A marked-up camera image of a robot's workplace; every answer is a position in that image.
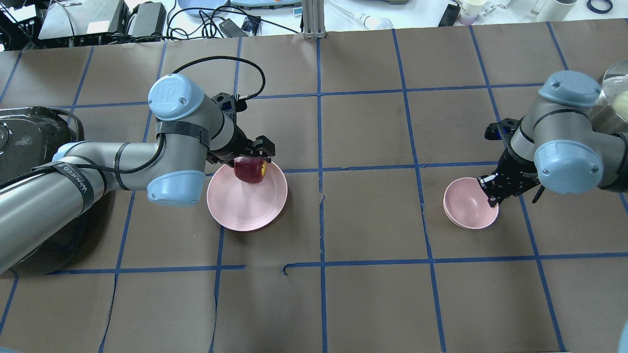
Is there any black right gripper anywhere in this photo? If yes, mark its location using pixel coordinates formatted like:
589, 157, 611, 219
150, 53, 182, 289
477, 119, 545, 208

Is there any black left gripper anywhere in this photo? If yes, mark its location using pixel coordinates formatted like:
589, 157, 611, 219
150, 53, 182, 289
206, 93, 276, 167

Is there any red apple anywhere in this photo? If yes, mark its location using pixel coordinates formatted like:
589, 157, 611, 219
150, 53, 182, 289
234, 156, 268, 184

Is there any pink bowl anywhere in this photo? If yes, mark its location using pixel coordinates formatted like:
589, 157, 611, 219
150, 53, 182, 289
443, 177, 499, 230

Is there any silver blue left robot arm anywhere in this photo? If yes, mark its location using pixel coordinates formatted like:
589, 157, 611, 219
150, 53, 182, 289
0, 73, 276, 272

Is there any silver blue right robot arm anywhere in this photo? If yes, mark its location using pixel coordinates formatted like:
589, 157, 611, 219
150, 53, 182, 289
477, 70, 628, 207

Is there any pink plate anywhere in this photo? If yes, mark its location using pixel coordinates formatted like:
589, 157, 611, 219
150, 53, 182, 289
206, 163, 288, 232

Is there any light blue plate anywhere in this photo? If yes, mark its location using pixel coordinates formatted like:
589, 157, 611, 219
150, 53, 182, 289
177, 0, 230, 18

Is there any steel pot with yellow items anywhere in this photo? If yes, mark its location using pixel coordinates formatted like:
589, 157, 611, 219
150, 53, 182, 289
588, 60, 628, 135

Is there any black power adapter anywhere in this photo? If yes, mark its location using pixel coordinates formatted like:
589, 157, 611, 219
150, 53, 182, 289
127, 2, 166, 37

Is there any black phone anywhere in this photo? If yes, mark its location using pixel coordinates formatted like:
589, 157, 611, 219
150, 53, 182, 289
438, 4, 461, 27

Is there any white paper cup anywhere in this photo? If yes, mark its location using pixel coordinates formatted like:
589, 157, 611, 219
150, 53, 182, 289
458, 0, 488, 26

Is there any dark grey rice cooker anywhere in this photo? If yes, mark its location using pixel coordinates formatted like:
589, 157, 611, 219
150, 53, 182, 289
0, 106, 86, 277

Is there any aluminium frame post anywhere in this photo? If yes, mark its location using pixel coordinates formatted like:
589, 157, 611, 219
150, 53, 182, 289
301, 0, 327, 39

